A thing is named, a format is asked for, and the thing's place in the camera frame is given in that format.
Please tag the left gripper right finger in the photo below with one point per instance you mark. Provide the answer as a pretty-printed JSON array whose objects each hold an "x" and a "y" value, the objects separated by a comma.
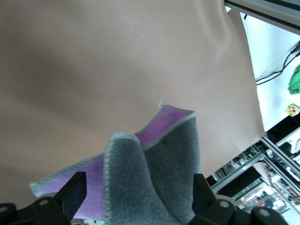
[{"x": 202, "y": 189}]

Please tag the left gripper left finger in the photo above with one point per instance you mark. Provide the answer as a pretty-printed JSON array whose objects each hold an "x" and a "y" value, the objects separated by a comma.
[{"x": 75, "y": 192}]

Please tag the grey and purple towel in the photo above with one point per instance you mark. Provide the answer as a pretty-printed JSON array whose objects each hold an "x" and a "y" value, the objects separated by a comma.
[{"x": 152, "y": 168}]

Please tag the colourful puzzle cube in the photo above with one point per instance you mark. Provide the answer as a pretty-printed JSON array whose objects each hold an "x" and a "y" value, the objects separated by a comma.
[{"x": 293, "y": 109}]

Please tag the brown table mat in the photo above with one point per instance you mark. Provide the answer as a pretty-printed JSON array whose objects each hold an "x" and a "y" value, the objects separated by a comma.
[{"x": 93, "y": 58}]

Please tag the green crumpled object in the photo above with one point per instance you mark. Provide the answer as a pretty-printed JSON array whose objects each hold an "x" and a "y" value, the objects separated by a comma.
[{"x": 295, "y": 82}]

